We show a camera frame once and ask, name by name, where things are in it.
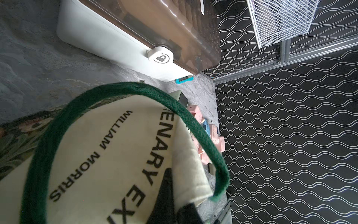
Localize pink square pencil sharpener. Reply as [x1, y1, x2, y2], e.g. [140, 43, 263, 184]
[213, 136, 225, 153]

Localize pink round pencil sharpener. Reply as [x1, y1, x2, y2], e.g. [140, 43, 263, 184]
[209, 124, 220, 142]

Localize pink boxy pencil sharpener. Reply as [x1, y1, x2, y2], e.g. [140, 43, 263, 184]
[193, 137, 206, 158]

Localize brown lid white toolbox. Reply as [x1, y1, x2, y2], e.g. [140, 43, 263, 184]
[57, 1, 221, 82]

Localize teal utility knife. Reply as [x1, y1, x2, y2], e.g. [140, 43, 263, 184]
[175, 75, 194, 85]

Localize blue square pencil sharpener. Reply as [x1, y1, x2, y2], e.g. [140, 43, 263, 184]
[201, 118, 210, 135]

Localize green pencil sharpener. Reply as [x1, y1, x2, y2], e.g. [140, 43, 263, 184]
[169, 90, 189, 108]

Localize cream tote bag green handles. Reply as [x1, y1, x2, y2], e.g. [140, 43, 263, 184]
[1, 82, 229, 224]

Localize white wire mesh basket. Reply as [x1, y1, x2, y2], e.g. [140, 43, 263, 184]
[247, 0, 318, 49]

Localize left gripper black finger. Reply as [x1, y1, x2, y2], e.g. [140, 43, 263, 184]
[146, 168, 176, 224]

